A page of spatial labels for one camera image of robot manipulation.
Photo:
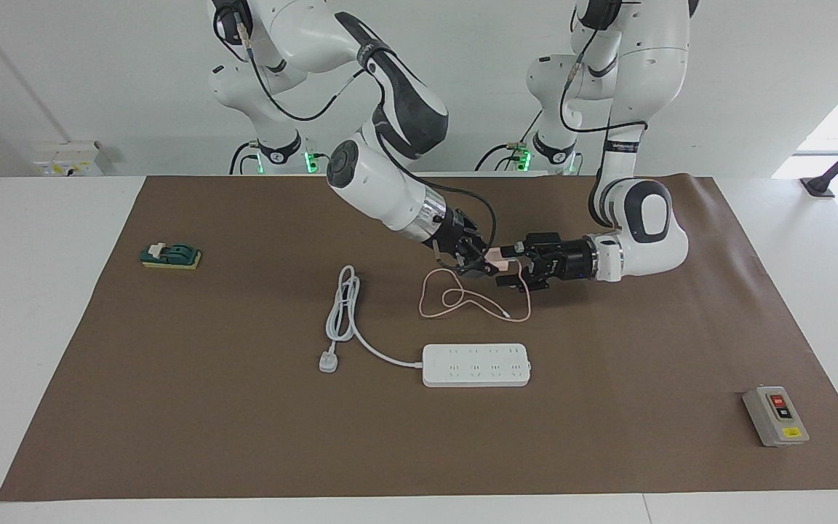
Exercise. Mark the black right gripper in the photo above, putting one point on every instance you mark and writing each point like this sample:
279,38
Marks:
455,236

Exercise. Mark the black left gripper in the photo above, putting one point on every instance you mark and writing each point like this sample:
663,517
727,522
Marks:
564,262

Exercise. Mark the pink charger adapter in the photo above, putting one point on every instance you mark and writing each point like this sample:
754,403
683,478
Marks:
497,256

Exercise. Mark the white power strip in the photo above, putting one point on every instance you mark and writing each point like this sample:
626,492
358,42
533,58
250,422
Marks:
477,365

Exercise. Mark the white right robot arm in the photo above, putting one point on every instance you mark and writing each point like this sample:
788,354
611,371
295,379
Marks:
382,182

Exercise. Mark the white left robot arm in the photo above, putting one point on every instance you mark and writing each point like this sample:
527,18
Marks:
644,218

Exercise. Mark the brown table mat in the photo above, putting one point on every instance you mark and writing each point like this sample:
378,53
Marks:
419,451

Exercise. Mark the grey on-off switch box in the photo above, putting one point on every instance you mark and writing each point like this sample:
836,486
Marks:
775,416

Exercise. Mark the green knife switch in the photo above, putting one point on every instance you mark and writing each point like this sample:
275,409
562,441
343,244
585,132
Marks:
172,255

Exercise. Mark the white wall outlet box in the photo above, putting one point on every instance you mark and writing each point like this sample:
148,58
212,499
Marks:
66,160

